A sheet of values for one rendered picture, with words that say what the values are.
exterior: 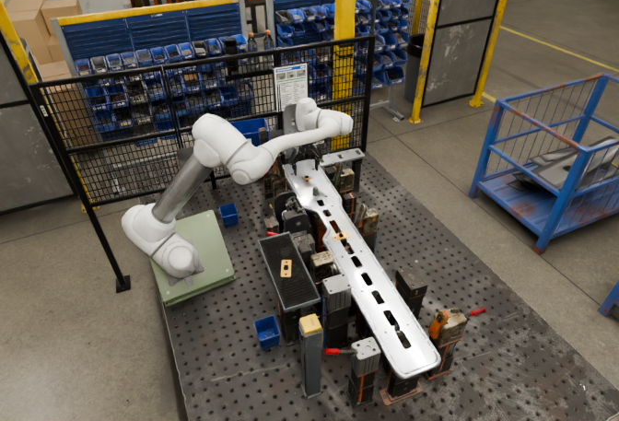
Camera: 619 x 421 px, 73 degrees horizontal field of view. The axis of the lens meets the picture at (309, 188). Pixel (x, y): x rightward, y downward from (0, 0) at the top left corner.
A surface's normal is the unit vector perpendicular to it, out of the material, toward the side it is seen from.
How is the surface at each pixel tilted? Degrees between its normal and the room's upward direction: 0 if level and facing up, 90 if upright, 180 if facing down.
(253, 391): 0
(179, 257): 47
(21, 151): 94
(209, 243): 42
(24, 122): 91
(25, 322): 0
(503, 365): 0
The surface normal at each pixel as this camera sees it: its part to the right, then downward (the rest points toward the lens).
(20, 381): -0.01, -0.78
